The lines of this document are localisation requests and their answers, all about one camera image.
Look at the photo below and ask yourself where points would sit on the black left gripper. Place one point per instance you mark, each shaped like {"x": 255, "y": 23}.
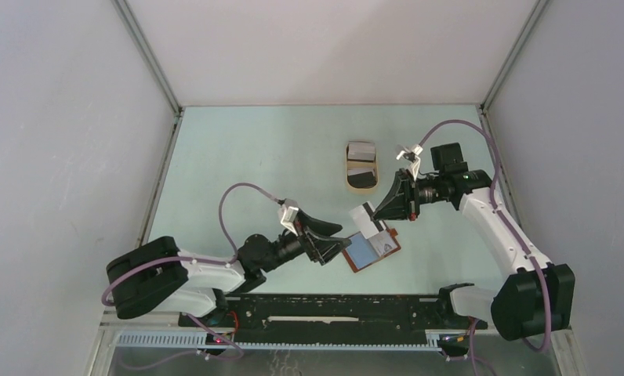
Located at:
{"x": 316, "y": 246}

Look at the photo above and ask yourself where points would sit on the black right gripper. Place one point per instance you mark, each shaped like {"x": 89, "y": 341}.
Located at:
{"x": 402, "y": 197}

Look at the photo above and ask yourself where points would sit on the brown leather card holder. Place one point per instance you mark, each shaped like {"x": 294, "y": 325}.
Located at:
{"x": 360, "y": 255}

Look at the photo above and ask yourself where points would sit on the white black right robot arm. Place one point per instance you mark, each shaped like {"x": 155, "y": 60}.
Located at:
{"x": 536, "y": 295}

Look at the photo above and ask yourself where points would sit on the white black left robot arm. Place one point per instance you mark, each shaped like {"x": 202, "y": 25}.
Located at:
{"x": 161, "y": 277}

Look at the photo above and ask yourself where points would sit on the black card in tray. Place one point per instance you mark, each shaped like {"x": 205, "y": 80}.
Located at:
{"x": 362, "y": 180}

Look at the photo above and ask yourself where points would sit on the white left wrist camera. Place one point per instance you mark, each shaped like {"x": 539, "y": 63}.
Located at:
{"x": 287, "y": 214}

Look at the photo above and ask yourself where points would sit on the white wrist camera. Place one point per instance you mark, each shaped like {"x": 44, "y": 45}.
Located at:
{"x": 412, "y": 156}
{"x": 287, "y": 214}

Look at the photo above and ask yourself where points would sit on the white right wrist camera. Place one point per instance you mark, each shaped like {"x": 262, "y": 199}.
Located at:
{"x": 412, "y": 156}

